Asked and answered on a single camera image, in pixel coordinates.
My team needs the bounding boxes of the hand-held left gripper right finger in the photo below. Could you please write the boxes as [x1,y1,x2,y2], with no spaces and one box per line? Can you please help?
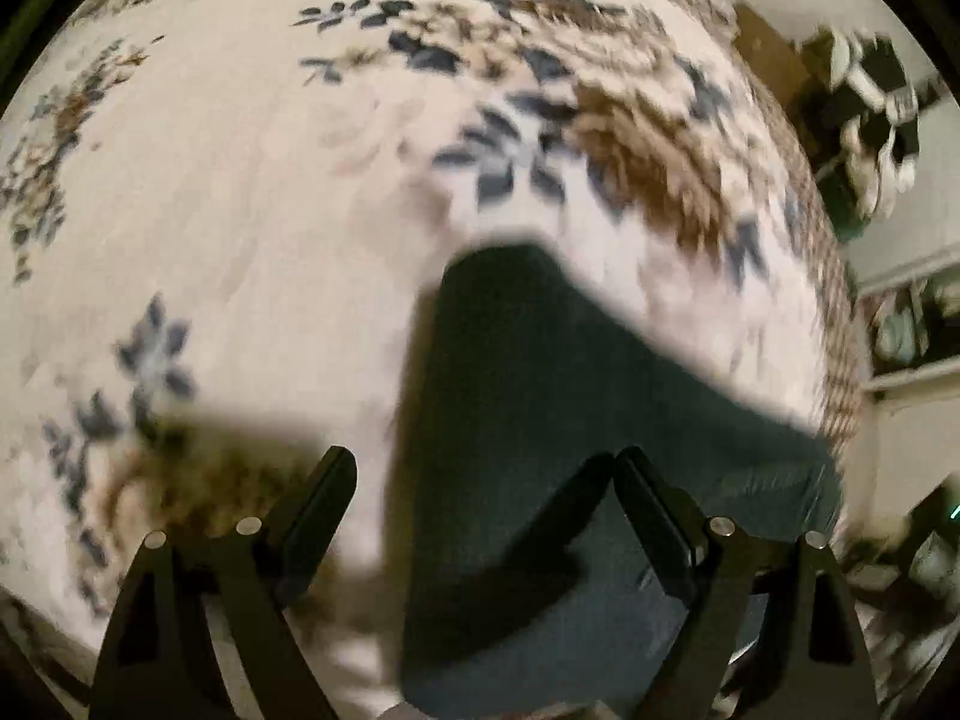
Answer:
[613,446,879,720]

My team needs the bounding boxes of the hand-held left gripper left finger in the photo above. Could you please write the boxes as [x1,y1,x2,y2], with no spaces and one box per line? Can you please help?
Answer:
[88,446,358,720]

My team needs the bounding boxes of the blue denim pants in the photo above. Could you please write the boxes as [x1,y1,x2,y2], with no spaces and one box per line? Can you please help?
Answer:
[397,238,845,720]

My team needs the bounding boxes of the floral quilt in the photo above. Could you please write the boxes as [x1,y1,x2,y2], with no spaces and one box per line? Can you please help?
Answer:
[0,0,848,720]

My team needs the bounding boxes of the white wardrobe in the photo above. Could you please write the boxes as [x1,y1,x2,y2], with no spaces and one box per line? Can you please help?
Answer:
[853,73,960,482]

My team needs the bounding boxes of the large cardboard box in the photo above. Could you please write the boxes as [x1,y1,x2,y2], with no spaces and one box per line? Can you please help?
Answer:
[730,3,817,100]

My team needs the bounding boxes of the black and white jacket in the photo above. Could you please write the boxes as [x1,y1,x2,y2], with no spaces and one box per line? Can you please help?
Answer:
[814,36,925,166]

